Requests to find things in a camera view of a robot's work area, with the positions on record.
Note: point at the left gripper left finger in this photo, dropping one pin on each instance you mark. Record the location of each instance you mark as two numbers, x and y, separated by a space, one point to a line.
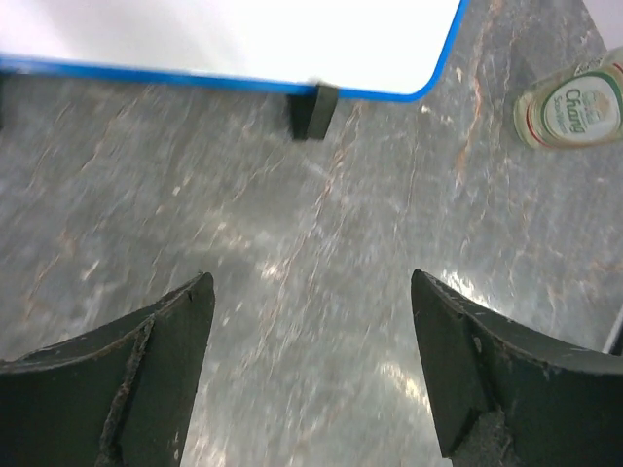
119 395

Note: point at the glass soda bottle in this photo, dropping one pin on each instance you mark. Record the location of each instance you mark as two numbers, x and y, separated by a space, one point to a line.
577 107

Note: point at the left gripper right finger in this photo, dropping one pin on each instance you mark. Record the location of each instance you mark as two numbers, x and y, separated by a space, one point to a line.
503 394

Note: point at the blue framed whiteboard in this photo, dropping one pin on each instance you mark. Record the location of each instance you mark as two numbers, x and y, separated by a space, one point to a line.
314 52

